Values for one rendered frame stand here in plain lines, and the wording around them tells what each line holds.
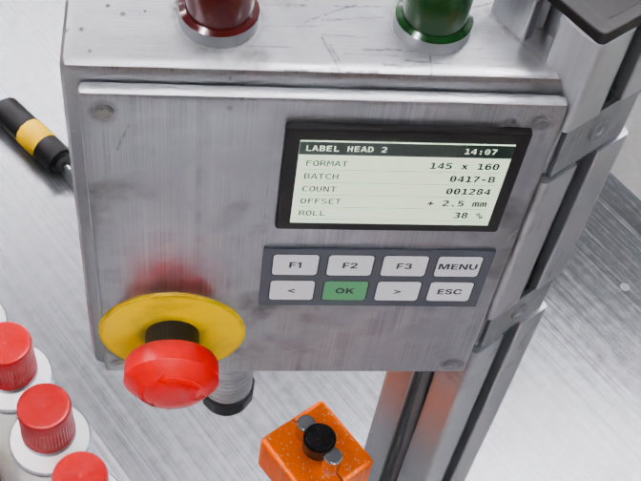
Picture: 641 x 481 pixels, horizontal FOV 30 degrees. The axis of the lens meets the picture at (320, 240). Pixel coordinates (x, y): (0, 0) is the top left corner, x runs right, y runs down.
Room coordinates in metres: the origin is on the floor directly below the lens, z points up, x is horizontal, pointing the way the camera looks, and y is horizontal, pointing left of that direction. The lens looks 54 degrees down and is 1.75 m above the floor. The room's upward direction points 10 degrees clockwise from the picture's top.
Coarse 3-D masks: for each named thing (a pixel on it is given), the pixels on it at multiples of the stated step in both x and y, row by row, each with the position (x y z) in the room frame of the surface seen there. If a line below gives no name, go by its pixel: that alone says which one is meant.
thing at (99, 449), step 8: (96, 440) 0.36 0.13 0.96; (96, 448) 0.36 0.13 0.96; (104, 448) 0.36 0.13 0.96; (104, 456) 0.35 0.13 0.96; (112, 456) 0.35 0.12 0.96; (112, 464) 0.35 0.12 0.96; (112, 472) 0.34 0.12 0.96; (120, 472) 0.34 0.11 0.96; (120, 480) 0.34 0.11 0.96; (128, 480) 0.34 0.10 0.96
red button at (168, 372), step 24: (168, 336) 0.24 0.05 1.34; (192, 336) 0.24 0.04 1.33; (144, 360) 0.23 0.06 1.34; (168, 360) 0.23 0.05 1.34; (192, 360) 0.23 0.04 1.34; (216, 360) 0.24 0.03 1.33; (144, 384) 0.22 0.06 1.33; (168, 384) 0.22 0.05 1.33; (192, 384) 0.22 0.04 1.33; (216, 384) 0.23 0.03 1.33; (168, 408) 0.22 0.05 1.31
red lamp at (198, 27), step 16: (192, 0) 0.27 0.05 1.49; (208, 0) 0.27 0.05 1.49; (224, 0) 0.27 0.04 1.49; (240, 0) 0.27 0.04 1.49; (256, 0) 0.29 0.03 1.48; (192, 16) 0.27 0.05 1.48; (208, 16) 0.27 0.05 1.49; (224, 16) 0.27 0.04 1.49; (240, 16) 0.27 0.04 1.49; (256, 16) 0.28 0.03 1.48; (192, 32) 0.27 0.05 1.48; (208, 32) 0.27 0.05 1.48; (224, 32) 0.27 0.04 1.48; (240, 32) 0.27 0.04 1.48; (224, 48) 0.27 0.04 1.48
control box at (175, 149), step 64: (128, 0) 0.28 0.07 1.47; (320, 0) 0.30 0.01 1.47; (384, 0) 0.30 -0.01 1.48; (64, 64) 0.25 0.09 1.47; (128, 64) 0.25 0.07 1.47; (192, 64) 0.26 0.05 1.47; (256, 64) 0.26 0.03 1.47; (320, 64) 0.27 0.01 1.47; (384, 64) 0.27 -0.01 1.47; (448, 64) 0.28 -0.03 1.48; (512, 64) 0.28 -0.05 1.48; (128, 128) 0.25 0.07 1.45; (192, 128) 0.25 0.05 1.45; (256, 128) 0.25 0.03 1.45; (128, 192) 0.25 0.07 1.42; (192, 192) 0.25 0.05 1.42; (256, 192) 0.25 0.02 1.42; (512, 192) 0.27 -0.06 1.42; (128, 256) 0.25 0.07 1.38; (192, 256) 0.25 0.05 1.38; (256, 256) 0.25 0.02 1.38; (128, 320) 0.24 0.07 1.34; (192, 320) 0.25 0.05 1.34; (256, 320) 0.26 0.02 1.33; (320, 320) 0.26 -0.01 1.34; (384, 320) 0.26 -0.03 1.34; (448, 320) 0.27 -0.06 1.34
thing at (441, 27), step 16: (400, 0) 0.30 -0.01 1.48; (416, 0) 0.28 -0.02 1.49; (432, 0) 0.28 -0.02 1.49; (448, 0) 0.28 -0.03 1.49; (464, 0) 0.29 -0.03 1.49; (400, 16) 0.29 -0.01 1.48; (416, 16) 0.28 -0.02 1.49; (432, 16) 0.28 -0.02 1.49; (448, 16) 0.28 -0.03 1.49; (464, 16) 0.29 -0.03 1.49; (400, 32) 0.28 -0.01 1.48; (416, 32) 0.28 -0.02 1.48; (432, 32) 0.28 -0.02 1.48; (448, 32) 0.28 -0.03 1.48; (464, 32) 0.29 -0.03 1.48; (416, 48) 0.28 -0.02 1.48; (432, 48) 0.28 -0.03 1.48; (448, 48) 0.28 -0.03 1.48
